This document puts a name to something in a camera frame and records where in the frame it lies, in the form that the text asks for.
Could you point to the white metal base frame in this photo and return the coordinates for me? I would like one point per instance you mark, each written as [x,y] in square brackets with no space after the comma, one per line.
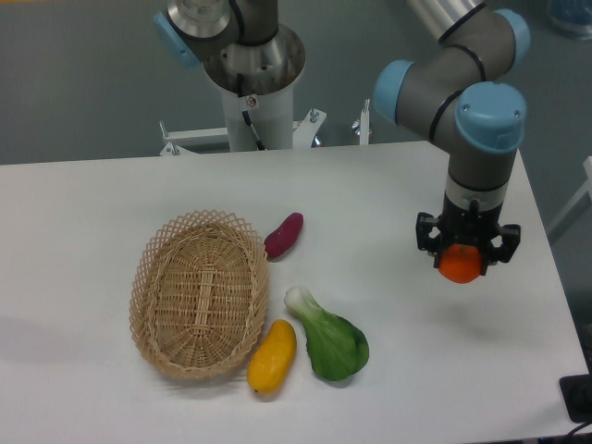
[304,135]

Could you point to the orange fruit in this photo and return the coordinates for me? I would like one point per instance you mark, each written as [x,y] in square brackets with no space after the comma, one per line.
[460,263]

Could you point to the white frame at right edge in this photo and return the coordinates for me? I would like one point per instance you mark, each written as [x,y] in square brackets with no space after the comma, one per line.
[573,209]

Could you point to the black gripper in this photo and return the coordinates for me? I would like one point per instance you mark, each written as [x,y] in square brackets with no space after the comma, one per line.
[467,226]

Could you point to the blue object top right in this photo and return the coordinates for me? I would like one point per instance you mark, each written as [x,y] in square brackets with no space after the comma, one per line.
[571,17]

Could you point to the woven wicker basket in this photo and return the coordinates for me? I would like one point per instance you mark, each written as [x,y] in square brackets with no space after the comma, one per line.
[199,296]

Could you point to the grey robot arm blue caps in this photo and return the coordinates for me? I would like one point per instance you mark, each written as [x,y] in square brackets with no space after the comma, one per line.
[456,102]

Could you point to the purple sweet potato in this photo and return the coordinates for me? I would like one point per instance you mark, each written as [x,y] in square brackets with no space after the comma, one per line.
[285,236]

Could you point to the yellow mango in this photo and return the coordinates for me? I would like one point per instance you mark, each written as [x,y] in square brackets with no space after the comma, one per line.
[271,363]

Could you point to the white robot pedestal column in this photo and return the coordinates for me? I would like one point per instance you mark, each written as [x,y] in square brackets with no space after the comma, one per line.
[268,116]

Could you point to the black device at table edge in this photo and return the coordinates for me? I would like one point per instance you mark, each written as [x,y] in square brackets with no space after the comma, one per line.
[576,393]

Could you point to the green bok choy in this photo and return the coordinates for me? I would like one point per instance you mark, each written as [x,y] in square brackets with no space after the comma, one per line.
[337,348]

